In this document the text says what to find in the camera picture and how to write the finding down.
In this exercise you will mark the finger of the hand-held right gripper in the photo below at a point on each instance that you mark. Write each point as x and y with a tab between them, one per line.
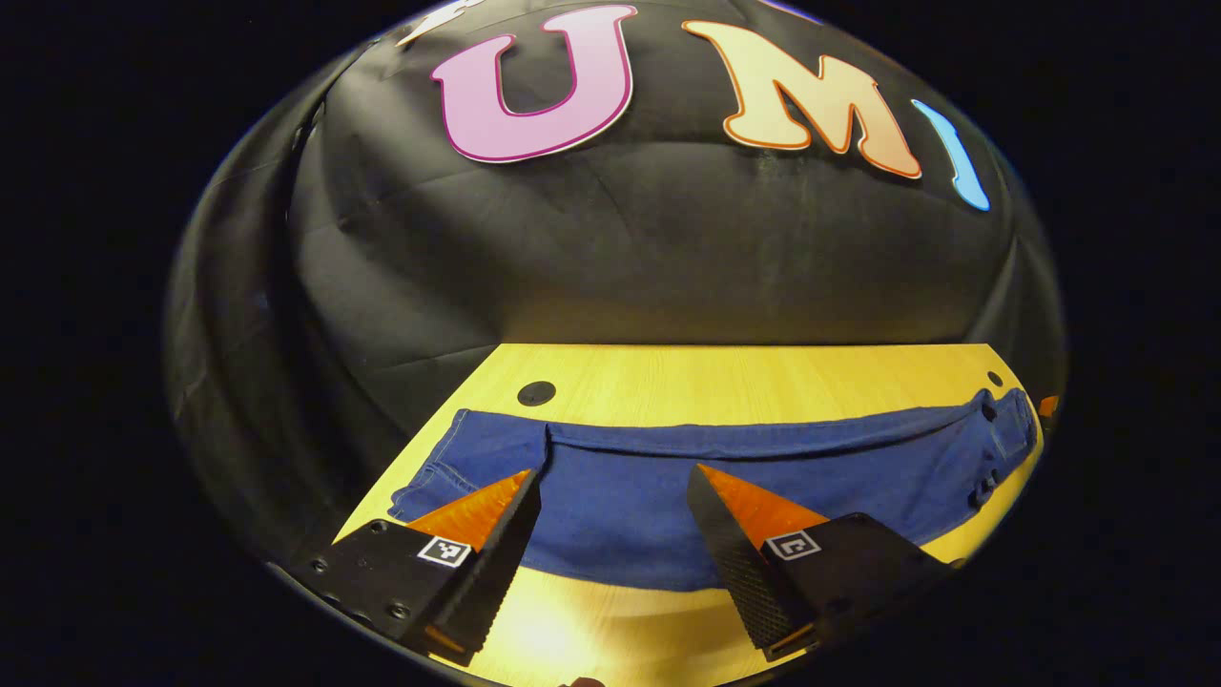
1048	407

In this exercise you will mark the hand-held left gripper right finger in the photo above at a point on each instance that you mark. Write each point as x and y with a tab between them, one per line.
734	563

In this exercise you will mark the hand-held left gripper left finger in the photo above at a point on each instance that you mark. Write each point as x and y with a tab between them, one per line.
491	563

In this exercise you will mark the blue denim jeans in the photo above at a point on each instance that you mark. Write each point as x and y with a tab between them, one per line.
620	496

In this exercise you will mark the black backdrop cloth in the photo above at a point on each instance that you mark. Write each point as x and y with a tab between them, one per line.
620	258

